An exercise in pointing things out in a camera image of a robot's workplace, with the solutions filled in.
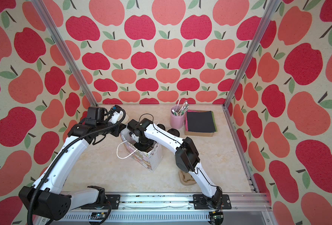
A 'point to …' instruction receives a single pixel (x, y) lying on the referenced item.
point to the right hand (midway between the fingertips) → (146, 149)
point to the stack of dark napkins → (199, 123)
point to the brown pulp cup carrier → (186, 179)
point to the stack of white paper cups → (126, 119)
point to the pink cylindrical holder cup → (177, 116)
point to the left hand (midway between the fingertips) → (127, 126)
